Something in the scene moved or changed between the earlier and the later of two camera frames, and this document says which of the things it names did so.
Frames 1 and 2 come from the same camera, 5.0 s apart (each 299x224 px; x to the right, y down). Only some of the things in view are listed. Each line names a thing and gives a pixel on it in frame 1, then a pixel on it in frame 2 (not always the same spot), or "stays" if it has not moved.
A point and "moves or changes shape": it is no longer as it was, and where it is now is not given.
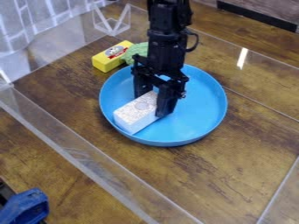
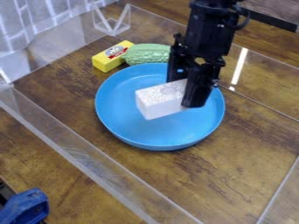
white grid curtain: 26,19 stays
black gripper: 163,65 -> 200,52
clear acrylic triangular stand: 112,26 stays
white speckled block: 136,114 moves or changes shape
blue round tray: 197,115 stays
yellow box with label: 104,60 stays
